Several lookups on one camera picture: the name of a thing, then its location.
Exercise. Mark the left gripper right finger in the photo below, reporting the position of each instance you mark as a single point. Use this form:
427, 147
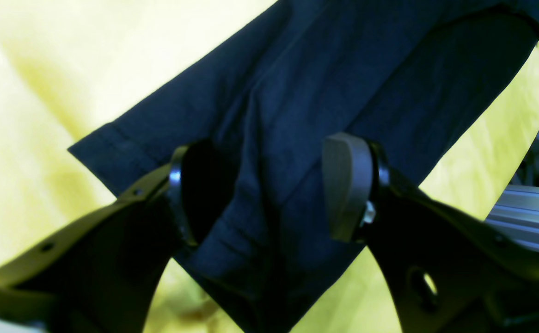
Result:
446, 271

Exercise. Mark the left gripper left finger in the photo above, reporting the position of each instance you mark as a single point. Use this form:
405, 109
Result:
99, 274

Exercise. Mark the dark navy T-shirt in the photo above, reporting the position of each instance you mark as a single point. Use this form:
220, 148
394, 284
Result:
412, 75

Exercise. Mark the yellow table cloth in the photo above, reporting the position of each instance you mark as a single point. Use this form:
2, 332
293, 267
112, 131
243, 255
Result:
69, 66

